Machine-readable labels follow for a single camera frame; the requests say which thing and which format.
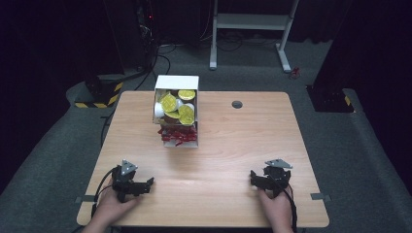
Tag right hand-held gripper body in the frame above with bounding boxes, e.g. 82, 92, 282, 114
257, 157, 293, 199

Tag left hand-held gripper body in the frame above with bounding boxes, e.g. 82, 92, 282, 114
111, 158, 146, 204

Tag person's right hand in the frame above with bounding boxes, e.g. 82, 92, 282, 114
257, 184, 294, 231

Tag person's left hand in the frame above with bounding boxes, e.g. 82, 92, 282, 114
91, 181, 142, 228

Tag grey tape strip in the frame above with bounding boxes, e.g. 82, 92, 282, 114
309, 192, 332, 202
74, 194, 98, 205

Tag pile of red packets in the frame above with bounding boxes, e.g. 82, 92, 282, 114
156, 125, 198, 148

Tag pile of yellow-lidded white cups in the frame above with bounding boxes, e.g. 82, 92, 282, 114
154, 88, 197, 127

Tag black yellow striped stand base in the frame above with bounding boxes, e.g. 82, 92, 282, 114
74, 73, 125, 110

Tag white cardboard box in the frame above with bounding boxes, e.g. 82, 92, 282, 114
152, 74, 200, 150

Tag dark equipment rack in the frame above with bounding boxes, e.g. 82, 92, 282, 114
134, 0, 159, 71

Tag white metal stand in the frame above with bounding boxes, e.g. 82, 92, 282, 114
209, 0, 301, 74

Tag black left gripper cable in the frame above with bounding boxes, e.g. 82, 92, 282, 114
90, 166, 119, 218

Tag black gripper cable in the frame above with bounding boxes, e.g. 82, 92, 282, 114
274, 180, 298, 233
90, 166, 119, 218

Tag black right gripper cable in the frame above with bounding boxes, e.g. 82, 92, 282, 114
274, 180, 298, 233

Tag black floor cables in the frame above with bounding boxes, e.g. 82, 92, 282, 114
133, 42, 178, 92

